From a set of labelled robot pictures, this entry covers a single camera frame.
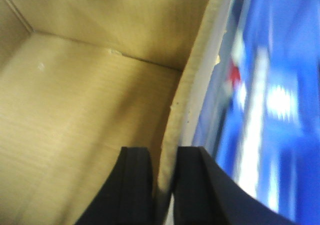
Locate blue plastic crate upper right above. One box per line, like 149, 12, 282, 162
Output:
192, 0, 320, 225

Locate brown cardboard carton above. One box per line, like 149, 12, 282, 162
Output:
0, 0, 231, 225

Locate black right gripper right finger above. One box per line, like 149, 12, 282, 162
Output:
172, 146, 292, 225

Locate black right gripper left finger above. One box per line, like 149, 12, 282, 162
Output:
76, 147, 153, 225

